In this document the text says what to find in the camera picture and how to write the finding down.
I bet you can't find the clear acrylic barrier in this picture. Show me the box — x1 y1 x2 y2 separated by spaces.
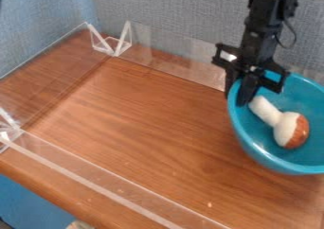
0 21 85 79
125 19 324 92
0 130 230 229

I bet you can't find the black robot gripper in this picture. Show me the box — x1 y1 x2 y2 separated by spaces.
211 0 290 107

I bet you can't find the blue plastic bowl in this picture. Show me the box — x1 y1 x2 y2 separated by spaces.
226 73 324 175

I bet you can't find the white brown toy mushroom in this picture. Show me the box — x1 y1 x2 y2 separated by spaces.
247 96 310 150

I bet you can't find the clear acrylic left bracket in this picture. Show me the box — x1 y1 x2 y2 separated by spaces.
0 107 21 154

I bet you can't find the clear acrylic left barrier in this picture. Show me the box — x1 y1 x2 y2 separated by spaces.
0 21 85 79

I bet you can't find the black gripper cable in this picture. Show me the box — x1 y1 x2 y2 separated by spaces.
272 18 298 50

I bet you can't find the clear acrylic back barrier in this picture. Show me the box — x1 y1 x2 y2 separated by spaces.
125 19 324 92

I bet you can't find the clear acrylic front barrier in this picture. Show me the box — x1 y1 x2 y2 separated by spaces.
0 130 230 229

